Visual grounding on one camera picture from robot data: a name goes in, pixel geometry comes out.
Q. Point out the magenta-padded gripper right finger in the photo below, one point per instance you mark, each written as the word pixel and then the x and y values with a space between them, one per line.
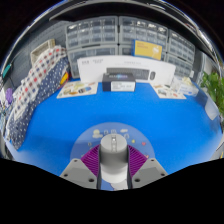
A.
pixel 148 170

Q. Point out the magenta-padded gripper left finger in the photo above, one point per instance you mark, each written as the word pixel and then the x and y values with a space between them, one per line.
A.
pixel 78 171

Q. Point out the white computer mouse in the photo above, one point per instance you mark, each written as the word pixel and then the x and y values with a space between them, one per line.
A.
pixel 113 158

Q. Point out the large blue desk mat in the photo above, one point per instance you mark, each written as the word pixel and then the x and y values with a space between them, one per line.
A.
pixel 133 106

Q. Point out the navy polka-dot cloth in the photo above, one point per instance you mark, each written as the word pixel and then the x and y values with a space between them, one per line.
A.
pixel 23 123

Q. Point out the colourful printed leaflet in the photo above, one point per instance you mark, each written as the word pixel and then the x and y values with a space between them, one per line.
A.
pixel 77 89
pixel 166 91

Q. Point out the small black box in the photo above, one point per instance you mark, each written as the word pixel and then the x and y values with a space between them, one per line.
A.
pixel 118 85

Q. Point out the blue and white tissue box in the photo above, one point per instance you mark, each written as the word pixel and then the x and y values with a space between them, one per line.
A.
pixel 186 88

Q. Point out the small purple figurine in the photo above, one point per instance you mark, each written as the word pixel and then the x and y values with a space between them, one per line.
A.
pixel 9 96

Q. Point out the white checked cloth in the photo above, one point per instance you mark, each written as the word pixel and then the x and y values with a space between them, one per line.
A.
pixel 40 73

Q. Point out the green potted plant white pot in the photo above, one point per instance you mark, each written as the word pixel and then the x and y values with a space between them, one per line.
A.
pixel 213 86

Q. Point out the long white keyboard box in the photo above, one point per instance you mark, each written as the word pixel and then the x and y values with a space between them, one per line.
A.
pixel 100 66

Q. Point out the yellow box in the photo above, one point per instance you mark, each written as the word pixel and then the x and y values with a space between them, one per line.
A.
pixel 147 50

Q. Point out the light wooden crate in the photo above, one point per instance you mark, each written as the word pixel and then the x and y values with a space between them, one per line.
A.
pixel 40 50

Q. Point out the black wall shelf unit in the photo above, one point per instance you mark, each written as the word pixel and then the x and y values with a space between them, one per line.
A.
pixel 116 11

